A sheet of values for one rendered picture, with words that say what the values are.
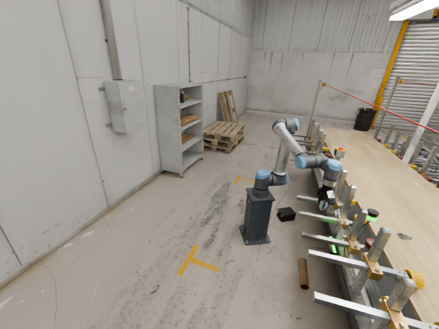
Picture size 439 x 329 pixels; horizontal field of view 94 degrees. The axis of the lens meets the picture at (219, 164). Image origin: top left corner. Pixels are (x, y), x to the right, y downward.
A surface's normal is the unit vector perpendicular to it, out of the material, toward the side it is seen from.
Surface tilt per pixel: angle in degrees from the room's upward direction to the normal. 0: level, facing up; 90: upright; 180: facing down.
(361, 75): 90
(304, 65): 90
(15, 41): 90
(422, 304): 0
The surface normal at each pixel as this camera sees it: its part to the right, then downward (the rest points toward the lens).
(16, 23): 0.94, 0.18
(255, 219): 0.16, 0.44
